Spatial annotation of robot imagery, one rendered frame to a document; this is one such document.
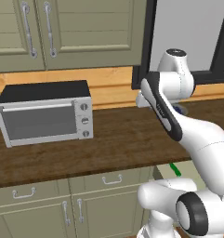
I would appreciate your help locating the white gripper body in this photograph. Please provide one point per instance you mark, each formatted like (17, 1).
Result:
(143, 101)

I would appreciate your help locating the open pale drawer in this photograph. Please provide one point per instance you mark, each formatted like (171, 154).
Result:
(166, 175)

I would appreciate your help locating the olive drawer front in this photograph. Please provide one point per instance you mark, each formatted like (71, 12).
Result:
(85, 182)
(45, 189)

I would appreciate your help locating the toaster oven glass door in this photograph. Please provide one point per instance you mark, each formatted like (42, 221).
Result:
(39, 122)

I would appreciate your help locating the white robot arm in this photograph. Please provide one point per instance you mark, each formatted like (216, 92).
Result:
(209, 145)

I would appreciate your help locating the olive base cupboard door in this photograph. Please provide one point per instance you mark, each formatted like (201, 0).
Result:
(29, 220)
(113, 214)

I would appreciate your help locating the blue grey plate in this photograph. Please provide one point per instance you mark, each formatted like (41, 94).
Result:
(182, 110)

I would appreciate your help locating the toaster oven round knob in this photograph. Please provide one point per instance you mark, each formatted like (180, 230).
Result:
(85, 133)
(85, 120)
(83, 107)

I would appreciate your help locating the olive wall cupboard door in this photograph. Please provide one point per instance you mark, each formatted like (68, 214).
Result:
(8, 31)
(94, 31)

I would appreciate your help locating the black framed window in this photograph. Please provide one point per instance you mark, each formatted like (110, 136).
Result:
(144, 46)

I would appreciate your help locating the silver toaster oven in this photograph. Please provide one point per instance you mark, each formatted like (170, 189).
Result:
(42, 91)

